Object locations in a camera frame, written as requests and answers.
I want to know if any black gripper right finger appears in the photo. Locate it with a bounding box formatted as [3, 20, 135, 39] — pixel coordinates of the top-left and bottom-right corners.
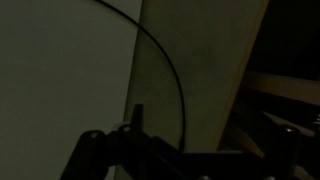
[229, 113, 320, 180]

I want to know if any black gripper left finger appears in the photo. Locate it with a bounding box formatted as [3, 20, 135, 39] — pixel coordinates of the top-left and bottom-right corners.
[60, 103, 188, 180]

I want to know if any black charger cable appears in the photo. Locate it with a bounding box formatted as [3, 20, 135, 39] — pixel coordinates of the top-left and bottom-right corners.
[94, 0, 186, 152]

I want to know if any white table mat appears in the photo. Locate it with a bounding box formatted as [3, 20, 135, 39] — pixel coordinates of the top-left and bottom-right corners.
[0, 0, 142, 180]

